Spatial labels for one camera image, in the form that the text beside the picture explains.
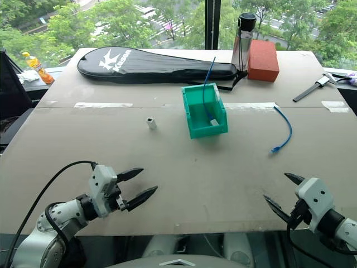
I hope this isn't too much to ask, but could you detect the blue cable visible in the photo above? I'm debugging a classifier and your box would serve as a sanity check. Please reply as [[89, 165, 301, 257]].
[[202, 56, 218, 124], [269, 105, 293, 154]]

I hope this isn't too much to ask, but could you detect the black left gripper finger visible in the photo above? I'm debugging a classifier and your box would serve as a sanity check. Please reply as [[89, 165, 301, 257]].
[[125, 185, 159, 212], [116, 167, 144, 183]]

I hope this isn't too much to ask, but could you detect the orange drink bottle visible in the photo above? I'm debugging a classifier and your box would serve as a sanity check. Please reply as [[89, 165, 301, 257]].
[[22, 51, 55, 85]]

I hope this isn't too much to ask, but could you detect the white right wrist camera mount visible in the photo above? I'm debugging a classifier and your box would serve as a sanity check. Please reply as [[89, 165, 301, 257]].
[[295, 177, 335, 234]]

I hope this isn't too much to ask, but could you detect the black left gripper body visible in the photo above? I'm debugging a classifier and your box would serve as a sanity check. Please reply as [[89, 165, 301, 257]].
[[104, 182, 128, 215]]

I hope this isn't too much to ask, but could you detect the clear black-lidded water bottle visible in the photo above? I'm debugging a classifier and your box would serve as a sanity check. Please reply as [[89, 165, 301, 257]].
[[231, 12, 257, 72]]

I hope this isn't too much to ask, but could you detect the green plastic bin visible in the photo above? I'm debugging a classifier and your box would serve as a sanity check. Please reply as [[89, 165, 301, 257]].
[[181, 82, 229, 140]]

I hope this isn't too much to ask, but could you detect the silver robot torso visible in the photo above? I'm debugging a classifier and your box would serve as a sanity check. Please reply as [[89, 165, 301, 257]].
[[105, 233, 263, 268]]

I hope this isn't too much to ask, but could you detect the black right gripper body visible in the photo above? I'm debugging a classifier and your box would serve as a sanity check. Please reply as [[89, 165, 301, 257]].
[[290, 198, 312, 227]]

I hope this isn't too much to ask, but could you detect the black racket bag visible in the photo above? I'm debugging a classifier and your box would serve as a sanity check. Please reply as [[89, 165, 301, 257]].
[[77, 46, 249, 91]]

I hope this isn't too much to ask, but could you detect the black window frame post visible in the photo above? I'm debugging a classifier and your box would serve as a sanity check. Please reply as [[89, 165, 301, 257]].
[[204, 0, 220, 51]]

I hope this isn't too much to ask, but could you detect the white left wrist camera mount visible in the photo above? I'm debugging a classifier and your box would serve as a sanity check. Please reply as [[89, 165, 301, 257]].
[[88, 165, 118, 219]]

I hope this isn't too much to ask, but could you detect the black chair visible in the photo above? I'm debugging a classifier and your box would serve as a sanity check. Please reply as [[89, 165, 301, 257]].
[[0, 47, 35, 153]]

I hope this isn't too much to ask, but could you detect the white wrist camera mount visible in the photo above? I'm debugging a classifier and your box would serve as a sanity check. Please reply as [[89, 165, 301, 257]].
[[295, 177, 335, 234], [88, 165, 118, 219]]

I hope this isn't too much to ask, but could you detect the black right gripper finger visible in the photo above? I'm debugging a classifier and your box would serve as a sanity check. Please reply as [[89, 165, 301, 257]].
[[283, 172, 306, 186], [263, 194, 292, 224]]

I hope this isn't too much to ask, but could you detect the clear tape strip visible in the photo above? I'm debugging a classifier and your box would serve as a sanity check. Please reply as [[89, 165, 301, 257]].
[[321, 100, 350, 113], [224, 102, 277, 111]]

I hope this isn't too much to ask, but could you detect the red brick block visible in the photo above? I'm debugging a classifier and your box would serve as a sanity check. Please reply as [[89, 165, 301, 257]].
[[247, 39, 281, 83]]

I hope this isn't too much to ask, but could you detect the white crumpled tissue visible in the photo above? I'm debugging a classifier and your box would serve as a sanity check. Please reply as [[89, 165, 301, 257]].
[[17, 70, 40, 83]]

